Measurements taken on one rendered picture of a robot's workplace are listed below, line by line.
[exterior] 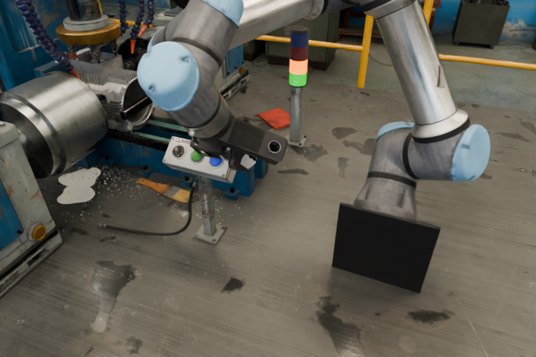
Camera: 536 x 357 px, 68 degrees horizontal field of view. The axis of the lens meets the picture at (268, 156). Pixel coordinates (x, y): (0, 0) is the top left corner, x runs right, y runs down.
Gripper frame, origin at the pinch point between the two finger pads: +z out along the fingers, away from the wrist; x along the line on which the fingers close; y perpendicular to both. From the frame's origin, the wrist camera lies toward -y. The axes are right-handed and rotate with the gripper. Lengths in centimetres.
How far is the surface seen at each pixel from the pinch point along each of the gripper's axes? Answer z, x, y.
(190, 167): 8.1, 3.1, 17.7
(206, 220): 24.5, 12.5, 16.8
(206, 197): 18.2, 7.4, 16.1
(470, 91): 303, -193, -74
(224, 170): 8.1, 1.9, 9.2
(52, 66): 12, -17, 76
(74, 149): 10, 5, 53
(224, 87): 72, -48, 52
